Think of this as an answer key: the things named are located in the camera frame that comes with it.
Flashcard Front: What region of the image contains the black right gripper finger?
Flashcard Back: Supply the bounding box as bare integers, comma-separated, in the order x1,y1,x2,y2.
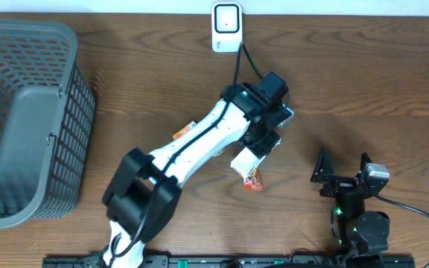
359,152,372,176
311,147,334,183

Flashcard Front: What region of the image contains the white green toothpaste box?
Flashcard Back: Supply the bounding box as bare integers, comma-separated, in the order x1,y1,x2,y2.
230,147,265,179

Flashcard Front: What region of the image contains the orange chocolate bar wrapper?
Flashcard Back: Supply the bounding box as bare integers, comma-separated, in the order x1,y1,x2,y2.
243,167,264,191

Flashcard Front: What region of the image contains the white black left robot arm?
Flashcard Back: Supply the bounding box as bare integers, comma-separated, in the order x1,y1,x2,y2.
102,83,293,267

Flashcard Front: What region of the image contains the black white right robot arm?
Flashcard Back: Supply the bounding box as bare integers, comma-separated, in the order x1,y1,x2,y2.
311,147,390,256

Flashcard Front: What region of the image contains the white barcode scanner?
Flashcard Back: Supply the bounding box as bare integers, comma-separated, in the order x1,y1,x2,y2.
212,1,243,53

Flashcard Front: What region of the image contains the small orange box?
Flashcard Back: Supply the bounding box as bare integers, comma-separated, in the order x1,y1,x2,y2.
172,121,197,140

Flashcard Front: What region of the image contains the grey plastic mesh basket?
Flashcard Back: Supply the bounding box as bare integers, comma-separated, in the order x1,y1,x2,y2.
0,19,95,229

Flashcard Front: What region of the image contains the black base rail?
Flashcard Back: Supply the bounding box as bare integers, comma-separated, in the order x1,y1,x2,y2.
42,254,416,268

